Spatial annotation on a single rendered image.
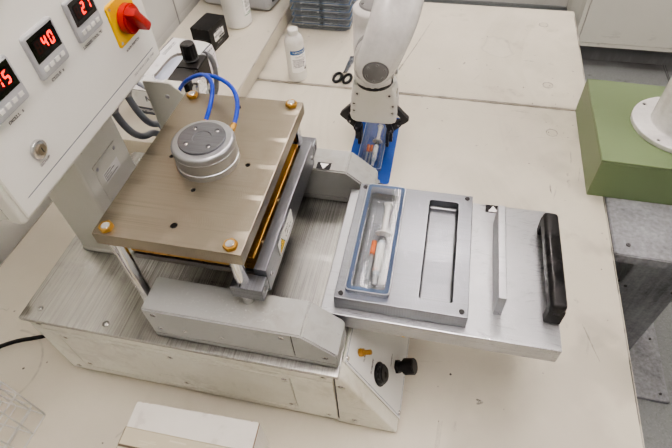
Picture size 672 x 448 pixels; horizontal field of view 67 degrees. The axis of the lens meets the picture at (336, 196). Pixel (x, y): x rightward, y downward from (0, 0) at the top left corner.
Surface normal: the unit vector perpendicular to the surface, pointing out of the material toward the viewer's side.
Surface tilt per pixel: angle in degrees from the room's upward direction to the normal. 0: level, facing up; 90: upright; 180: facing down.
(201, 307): 0
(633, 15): 90
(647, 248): 0
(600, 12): 90
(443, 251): 0
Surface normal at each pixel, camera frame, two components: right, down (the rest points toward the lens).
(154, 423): -0.04, -0.66
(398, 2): 0.15, 0.07
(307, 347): -0.21, 0.73
